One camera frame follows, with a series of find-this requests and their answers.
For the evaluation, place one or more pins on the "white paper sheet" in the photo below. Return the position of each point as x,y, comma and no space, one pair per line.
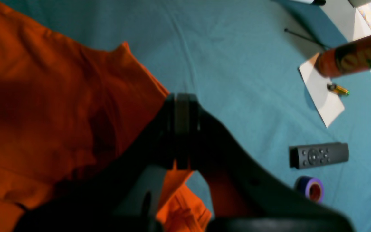
327,103

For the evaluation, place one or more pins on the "orange t-shirt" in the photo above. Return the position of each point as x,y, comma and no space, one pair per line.
66,111

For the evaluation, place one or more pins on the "blue table cloth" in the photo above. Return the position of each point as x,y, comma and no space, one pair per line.
243,66

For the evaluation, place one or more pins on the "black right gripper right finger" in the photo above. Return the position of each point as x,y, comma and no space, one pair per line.
245,196

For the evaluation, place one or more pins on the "grey remote control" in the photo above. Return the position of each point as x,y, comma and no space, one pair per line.
318,155

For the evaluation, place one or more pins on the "red drink can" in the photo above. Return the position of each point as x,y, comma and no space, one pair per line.
347,59

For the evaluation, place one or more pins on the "AA battery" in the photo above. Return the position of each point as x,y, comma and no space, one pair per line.
337,89

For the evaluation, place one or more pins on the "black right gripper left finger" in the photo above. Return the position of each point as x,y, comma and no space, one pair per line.
126,194

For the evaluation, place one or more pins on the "purple tape roll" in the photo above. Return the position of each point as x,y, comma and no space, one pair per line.
310,187

